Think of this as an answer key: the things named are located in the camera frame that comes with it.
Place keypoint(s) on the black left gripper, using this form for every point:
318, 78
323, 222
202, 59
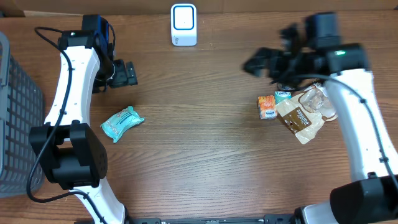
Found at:
130, 72

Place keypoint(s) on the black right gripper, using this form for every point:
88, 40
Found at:
273, 60

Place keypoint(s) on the small teal tissue pack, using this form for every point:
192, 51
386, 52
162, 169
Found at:
281, 95

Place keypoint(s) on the small orange tissue pack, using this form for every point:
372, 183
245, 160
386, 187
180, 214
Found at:
266, 106

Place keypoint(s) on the teal wet wipes pack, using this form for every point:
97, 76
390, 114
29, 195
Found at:
119, 123

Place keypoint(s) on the beige brown snack bag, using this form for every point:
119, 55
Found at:
305, 113

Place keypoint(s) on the green lid jar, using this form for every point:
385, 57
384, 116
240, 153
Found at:
284, 87

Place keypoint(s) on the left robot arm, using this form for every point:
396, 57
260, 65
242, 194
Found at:
67, 149

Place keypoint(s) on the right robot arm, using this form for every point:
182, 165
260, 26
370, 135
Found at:
371, 196

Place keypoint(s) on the cardboard backboard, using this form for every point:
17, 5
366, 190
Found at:
17, 8

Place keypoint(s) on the grey plastic mesh basket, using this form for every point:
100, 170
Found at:
22, 107

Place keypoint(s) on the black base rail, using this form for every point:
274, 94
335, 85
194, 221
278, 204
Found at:
211, 221

